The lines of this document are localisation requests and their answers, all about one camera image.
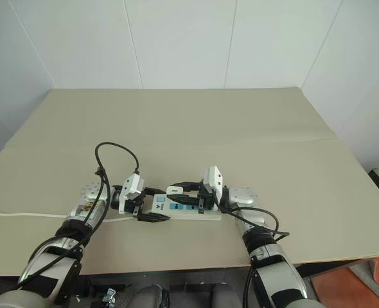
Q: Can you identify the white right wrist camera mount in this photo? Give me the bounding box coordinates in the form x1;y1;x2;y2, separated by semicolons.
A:
202;165;231;211

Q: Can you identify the white power strip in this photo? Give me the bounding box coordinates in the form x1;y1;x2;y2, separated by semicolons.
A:
140;191;223;223

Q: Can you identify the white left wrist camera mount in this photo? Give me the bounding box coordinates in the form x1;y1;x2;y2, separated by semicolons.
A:
118;173;145;216

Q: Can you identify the dark grey rounded shape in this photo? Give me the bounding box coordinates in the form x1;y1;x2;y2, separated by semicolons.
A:
132;284;172;308
207;283;243;308

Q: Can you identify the black frame under table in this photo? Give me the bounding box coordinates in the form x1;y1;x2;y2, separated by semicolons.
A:
56;268;253;308

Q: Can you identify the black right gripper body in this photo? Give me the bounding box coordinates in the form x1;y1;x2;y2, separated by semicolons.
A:
197;180;216;215

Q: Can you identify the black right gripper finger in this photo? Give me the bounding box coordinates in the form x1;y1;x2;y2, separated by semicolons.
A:
166;194;205;207
172;182;204;193

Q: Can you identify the white power strip cord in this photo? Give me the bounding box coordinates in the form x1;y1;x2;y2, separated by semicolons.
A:
0;208;136;223

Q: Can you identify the grey metal table leg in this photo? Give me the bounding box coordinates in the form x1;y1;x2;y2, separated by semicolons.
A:
294;257;379;292

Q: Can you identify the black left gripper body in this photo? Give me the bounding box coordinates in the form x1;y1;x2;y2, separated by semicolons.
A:
128;191;148;216

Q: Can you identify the small metal clip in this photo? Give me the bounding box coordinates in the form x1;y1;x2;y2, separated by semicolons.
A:
101;287;117;303

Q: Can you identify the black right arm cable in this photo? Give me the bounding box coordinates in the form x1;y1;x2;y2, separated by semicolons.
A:
220;189;291;308

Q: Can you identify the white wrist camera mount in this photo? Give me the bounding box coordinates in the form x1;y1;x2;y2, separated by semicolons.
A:
118;173;145;216
202;165;231;211

